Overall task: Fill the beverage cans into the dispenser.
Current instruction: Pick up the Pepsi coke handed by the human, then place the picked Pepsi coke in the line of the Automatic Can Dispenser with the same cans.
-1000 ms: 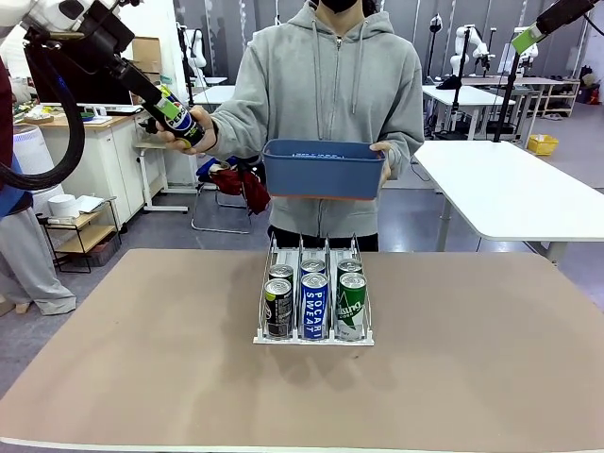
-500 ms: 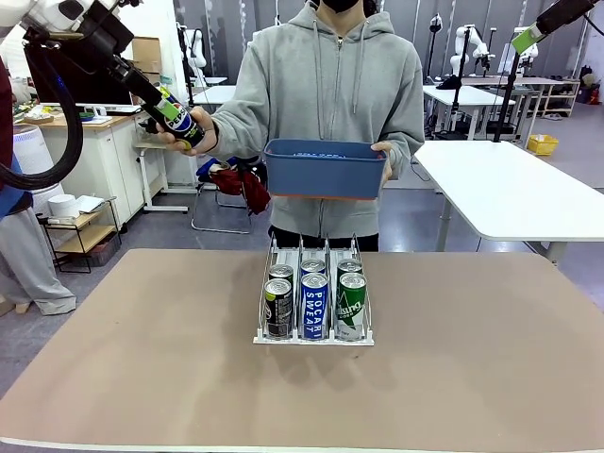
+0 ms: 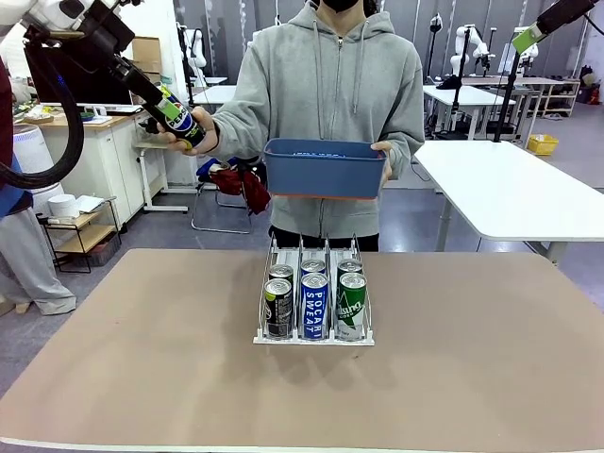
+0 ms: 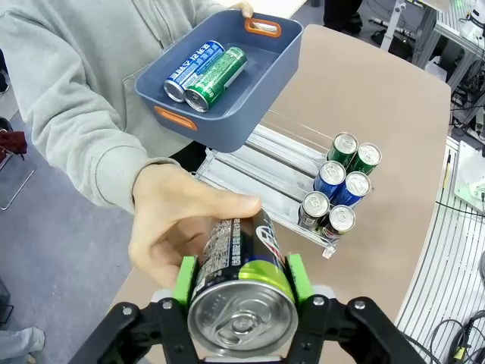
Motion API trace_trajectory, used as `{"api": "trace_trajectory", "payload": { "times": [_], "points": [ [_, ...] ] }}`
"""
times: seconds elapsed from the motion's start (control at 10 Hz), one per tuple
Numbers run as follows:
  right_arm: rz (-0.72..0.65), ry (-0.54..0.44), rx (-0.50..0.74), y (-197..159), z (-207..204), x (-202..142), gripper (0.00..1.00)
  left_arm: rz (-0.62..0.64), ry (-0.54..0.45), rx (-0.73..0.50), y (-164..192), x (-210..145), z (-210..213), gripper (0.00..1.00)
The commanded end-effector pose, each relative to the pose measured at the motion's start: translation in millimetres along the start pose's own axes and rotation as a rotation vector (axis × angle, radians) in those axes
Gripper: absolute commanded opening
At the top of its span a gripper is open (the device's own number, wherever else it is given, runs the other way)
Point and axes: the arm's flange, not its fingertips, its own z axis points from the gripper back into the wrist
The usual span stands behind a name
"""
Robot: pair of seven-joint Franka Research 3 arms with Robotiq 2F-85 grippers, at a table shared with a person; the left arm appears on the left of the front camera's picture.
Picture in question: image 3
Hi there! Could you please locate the dark red jacket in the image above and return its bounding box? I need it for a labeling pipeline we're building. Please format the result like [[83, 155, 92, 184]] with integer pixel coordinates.
[[211, 162, 274, 217]]

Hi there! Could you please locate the person in grey hoodie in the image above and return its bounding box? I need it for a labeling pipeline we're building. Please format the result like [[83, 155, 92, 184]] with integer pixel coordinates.
[[210, 0, 426, 253]]

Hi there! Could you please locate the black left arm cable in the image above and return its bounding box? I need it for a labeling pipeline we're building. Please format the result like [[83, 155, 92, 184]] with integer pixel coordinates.
[[0, 27, 86, 190]]

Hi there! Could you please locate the large white table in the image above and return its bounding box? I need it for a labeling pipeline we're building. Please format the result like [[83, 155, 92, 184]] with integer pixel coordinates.
[[412, 140, 604, 265]]

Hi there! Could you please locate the yellow plastic basket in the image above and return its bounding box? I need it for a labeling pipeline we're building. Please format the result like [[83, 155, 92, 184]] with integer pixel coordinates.
[[527, 134, 560, 157]]

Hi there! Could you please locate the person's left forearm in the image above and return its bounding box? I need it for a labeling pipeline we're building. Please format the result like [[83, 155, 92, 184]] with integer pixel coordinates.
[[381, 106, 426, 183]]

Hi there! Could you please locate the white round container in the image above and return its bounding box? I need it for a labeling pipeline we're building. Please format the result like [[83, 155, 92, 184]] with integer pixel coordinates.
[[46, 193, 81, 219]]

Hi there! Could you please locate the white booklet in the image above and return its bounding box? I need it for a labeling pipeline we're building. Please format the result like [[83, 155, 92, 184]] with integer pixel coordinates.
[[75, 195, 106, 213]]

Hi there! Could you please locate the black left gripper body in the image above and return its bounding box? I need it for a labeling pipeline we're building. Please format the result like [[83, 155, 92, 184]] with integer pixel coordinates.
[[70, 0, 137, 73]]

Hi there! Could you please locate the person's left hand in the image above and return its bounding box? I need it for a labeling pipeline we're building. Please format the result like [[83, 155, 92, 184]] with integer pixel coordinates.
[[371, 141, 395, 188]]

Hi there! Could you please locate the wooden wire shelf rack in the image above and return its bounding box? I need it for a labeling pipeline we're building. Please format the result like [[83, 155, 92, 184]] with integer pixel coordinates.
[[37, 196, 123, 275]]

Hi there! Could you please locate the black tripod stand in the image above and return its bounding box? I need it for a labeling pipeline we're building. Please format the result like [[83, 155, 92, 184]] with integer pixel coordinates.
[[427, 12, 445, 138], [493, 46, 530, 143], [445, 25, 473, 141]]

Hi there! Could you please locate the person in dark red top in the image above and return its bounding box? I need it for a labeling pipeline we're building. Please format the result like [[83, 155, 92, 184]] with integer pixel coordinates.
[[0, 56, 76, 316]]

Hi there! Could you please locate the large cardboard box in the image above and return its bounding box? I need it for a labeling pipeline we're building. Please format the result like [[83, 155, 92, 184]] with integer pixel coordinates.
[[130, 36, 162, 76]]

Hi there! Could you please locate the metal chair frame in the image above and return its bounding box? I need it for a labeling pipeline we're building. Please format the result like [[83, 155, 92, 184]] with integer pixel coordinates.
[[191, 181, 254, 236]]

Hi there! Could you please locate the black computer monitor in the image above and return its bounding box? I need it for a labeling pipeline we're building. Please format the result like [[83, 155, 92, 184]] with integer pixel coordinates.
[[23, 45, 135, 109]]

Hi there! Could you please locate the small white side table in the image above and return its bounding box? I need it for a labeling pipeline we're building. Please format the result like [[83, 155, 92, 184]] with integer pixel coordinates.
[[134, 141, 190, 214]]

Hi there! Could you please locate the blue cloth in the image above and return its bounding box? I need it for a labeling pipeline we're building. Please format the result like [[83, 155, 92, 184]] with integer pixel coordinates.
[[196, 158, 227, 183]]

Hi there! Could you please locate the white air purifier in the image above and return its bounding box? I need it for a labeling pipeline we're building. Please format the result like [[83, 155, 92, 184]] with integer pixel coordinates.
[[12, 125, 65, 197]]

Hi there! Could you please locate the person's right forearm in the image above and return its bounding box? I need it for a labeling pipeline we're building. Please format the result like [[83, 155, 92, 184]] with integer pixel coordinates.
[[210, 92, 273, 155]]

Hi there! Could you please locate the blue plastic bin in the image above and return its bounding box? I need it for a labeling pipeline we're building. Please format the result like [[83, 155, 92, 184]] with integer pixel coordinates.
[[262, 138, 388, 200]]

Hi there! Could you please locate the white desk cabinet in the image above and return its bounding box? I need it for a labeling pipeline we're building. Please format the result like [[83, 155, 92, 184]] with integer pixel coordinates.
[[13, 106, 164, 227]]

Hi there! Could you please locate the long wooden table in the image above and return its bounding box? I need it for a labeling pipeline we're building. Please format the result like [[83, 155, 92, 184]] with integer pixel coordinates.
[[460, 75, 582, 122]]

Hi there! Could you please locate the white background table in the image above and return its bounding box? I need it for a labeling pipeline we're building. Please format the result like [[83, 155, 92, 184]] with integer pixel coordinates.
[[192, 85, 240, 114], [422, 84, 518, 141]]

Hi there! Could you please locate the white wire can dispenser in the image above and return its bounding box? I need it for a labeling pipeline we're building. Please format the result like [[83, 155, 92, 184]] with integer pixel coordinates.
[[253, 230, 377, 347]]

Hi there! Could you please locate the person's right hand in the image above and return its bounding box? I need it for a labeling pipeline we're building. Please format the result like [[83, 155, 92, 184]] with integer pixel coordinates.
[[158, 106, 221, 157]]

